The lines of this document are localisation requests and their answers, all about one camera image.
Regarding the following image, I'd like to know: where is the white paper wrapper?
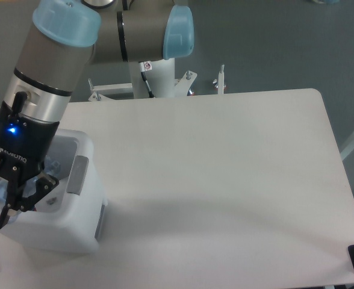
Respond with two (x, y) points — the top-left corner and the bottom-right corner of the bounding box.
(35, 178), (68, 213)

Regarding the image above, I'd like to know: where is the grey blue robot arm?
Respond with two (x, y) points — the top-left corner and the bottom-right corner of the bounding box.
(0, 1), (194, 229)

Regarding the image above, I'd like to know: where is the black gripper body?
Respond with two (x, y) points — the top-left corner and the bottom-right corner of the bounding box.
(0, 102), (60, 182)

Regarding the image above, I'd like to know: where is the white frame post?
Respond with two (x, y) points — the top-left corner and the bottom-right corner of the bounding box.
(212, 64), (226, 95)

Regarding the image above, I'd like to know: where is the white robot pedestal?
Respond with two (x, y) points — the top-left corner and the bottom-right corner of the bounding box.
(87, 58), (198, 102)

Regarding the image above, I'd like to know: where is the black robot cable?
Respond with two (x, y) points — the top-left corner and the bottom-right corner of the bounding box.
(139, 61), (156, 99)

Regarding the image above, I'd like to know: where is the crushed clear plastic bottle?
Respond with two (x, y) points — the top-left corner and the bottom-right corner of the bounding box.
(0, 157), (61, 215)

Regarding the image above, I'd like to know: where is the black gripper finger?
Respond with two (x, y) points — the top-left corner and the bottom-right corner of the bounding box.
(0, 172), (59, 229)

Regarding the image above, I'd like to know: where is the white plastic trash can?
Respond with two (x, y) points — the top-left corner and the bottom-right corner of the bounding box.
(0, 129), (108, 253)

